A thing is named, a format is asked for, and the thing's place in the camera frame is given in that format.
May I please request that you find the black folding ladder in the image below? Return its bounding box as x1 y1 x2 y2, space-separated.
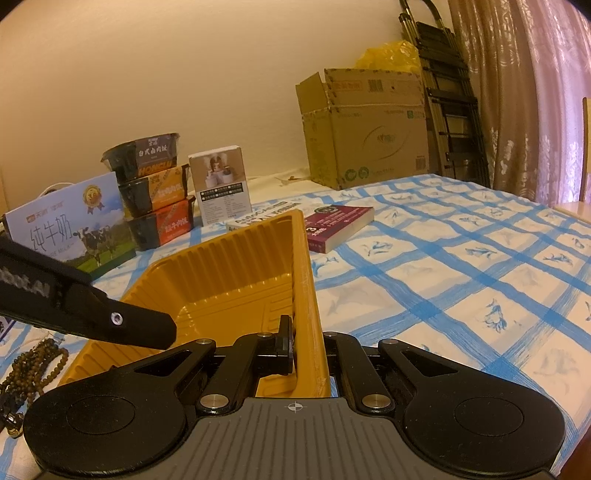
398 0 491 188

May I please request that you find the yellow plastic bag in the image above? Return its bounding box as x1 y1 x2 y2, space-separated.
355 41 422 75

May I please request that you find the large open cardboard box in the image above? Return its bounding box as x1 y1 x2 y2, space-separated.
295 68 430 191

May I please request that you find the small white product box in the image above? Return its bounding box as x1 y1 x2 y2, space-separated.
188 145 253 227

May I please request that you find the patterned curtain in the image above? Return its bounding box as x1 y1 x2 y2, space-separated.
448 0 591 213

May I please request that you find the cow print milk carton box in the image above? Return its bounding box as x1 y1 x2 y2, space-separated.
4 172 137 280

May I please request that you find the purple book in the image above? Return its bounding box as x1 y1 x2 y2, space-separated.
302 204 376 254

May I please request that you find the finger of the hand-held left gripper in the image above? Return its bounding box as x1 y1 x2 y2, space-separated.
55 282 177 350

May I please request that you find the yellow plastic tray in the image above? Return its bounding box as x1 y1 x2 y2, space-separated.
58 209 332 400

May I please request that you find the pile of bead bracelets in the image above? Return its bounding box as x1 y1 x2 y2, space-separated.
0 337 70 439

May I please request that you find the white book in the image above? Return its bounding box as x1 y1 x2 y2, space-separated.
225 200 305 234

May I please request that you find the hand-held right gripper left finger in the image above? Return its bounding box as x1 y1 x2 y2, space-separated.
111 314 298 416

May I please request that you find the red instant food bowl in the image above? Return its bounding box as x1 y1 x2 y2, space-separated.
127 196 197 251

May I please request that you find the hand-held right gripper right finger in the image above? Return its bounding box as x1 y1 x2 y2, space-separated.
322 331 467 411

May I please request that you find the black instant food bowl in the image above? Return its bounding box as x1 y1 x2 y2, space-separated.
102 132 182 182

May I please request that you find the blue checked tablecloth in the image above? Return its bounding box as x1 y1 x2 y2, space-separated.
0 173 591 462

